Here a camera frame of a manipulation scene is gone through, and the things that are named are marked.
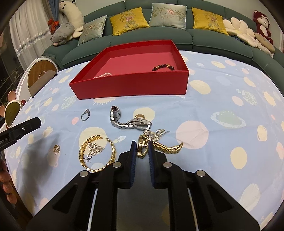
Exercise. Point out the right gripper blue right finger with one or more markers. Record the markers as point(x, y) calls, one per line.
point(164, 174)

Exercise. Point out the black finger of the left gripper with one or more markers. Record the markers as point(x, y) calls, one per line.
point(27, 126)

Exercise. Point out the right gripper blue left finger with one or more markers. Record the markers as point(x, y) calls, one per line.
point(122, 172)

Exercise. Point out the gold wristwatch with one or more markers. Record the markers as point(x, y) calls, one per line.
point(143, 142)

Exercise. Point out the gold hoop earring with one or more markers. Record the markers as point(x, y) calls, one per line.
point(56, 149)

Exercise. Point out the silver link wristwatch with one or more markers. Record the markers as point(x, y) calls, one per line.
point(136, 123)

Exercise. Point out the person's left hand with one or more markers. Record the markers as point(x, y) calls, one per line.
point(6, 183)

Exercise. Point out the planet print blue tablecloth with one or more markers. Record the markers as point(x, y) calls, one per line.
point(230, 122)

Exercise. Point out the grey pig plush toy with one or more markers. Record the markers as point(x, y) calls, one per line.
point(63, 34)

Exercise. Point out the red cardboard tray box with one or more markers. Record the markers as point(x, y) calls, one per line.
point(153, 67)

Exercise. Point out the white sheer curtain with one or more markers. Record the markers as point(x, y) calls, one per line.
point(29, 32)

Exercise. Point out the left grey floral cushion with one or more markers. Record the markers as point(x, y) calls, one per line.
point(92, 30)

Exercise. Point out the grey floral cushion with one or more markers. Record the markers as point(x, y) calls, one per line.
point(168, 15)
point(92, 30)

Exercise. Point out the left yellow floral cushion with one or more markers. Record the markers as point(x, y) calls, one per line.
point(127, 21)

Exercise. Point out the yellow floral cushion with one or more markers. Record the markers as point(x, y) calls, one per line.
point(208, 21)
point(127, 21)

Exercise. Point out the dark green curved sofa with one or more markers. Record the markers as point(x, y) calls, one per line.
point(196, 40)

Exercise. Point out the right yellow floral cushion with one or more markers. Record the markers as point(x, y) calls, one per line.
point(208, 21)

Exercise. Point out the middle grey floral cushion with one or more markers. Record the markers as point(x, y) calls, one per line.
point(168, 15)

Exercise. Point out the cream flower shaped cushion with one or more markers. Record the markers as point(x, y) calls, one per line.
point(239, 29)

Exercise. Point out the brown mushroom plush cushion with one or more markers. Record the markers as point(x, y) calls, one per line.
point(266, 43)

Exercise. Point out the red monkey plush toy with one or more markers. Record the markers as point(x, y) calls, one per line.
point(262, 25)

